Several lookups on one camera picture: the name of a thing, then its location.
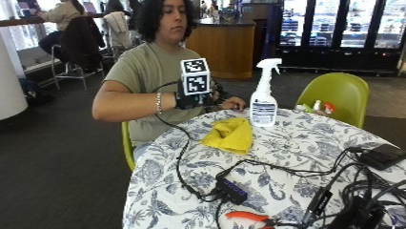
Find black hub with blue lights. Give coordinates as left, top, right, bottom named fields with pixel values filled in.
left=214, top=177, right=250, bottom=206

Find white spray bottle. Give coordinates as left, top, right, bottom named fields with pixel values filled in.
left=248, top=57, right=283, bottom=128

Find the person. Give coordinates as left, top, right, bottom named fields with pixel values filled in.
left=91, top=0, right=247, bottom=162

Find green plastic chair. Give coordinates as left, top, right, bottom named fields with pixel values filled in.
left=294, top=72, right=370, bottom=130
left=121, top=121, right=137, bottom=173

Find glass-door drinks fridge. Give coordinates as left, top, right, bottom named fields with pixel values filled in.
left=270, top=0, right=406, bottom=73

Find white marker cube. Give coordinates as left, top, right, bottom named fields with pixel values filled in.
left=178, top=57, right=211, bottom=96

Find white round column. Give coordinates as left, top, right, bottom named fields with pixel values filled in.
left=0, top=26, right=29, bottom=122

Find yellow cloth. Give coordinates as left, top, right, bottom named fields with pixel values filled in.
left=199, top=117, right=255, bottom=156

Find wooden counter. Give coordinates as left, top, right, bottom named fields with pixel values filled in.
left=183, top=18, right=256, bottom=80

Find orange-handled pliers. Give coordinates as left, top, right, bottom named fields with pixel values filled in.
left=224, top=211, right=276, bottom=229

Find metal stool with dark jacket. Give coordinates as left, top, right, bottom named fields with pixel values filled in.
left=49, top=15, right=106, bottom=94

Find black adapter stick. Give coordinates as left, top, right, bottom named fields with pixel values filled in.
left=300, top=186, right=335, bottom=227

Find stool with pale jacket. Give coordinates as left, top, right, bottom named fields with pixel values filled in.
left=99, top=10, right=135, bottom=61

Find dark bag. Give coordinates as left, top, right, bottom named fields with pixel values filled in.
left=17, top=77, right=55, bottom=106

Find bundle of black cables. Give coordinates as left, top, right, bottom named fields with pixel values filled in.
left=214, top=146, right=406, bottom=229

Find blue floral tablecloth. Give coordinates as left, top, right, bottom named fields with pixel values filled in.
left=121, top=108, right=406, bottom=229

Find small red-capped spray bottle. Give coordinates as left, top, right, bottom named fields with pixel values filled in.
left=322, top=101, right=336, bottom=116

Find flat black box device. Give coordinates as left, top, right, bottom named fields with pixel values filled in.
left=356, top=143, right=406, bottom=172

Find black glove cable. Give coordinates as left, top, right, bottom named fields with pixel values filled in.
left=150, top=79, right=220, bottom=202

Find silver bracelet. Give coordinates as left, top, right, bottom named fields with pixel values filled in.
left=154, top=92, right=163, bottom=115

